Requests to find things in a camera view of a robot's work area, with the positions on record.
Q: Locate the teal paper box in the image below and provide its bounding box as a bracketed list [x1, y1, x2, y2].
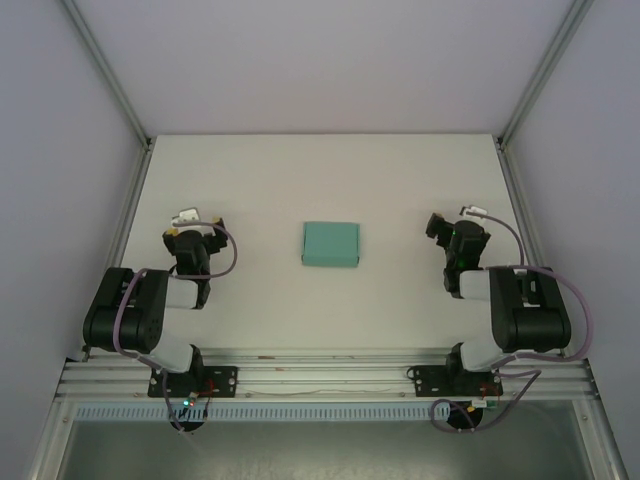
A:
[300, 220, 362, 269]

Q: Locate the grey metal sheet panel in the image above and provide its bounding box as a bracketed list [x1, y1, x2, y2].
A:
[64, 419, 591, 480]

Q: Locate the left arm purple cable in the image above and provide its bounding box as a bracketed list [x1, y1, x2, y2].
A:
[112, 219, 239, 434]

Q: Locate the aluminium side rail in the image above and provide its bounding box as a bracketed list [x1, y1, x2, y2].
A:
[494, 139, 569, 361]
[79, 142, 154, 361]

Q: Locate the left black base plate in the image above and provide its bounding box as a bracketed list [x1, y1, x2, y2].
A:
[147, 364, 239, 400]

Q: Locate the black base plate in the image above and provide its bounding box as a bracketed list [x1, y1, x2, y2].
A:
[407, 364, 501, 399]
[147, 364, 239, 400]

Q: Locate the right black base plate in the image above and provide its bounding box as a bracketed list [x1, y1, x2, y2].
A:
[407, 364, 501, 399]

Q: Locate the black round cable grommet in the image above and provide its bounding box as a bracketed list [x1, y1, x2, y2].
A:
[446, 402, 486, 434]
[169, 417, 206, 434]

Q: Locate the aluminium mounting rail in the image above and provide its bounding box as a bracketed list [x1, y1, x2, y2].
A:
[57, 349, 599, 401]

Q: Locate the aluminium frame post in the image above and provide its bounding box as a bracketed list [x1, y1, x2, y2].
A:
[60, 0, 154, 151]
[497, 0, 596, 149]

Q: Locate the grey slotted cable duct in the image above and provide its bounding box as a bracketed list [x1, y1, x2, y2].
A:
[74, 403, 504, 422]

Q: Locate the aluminium lower frame bar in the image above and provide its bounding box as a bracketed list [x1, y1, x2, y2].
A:
[27, 397, 76, 480]
[572, 397, 629, 480]

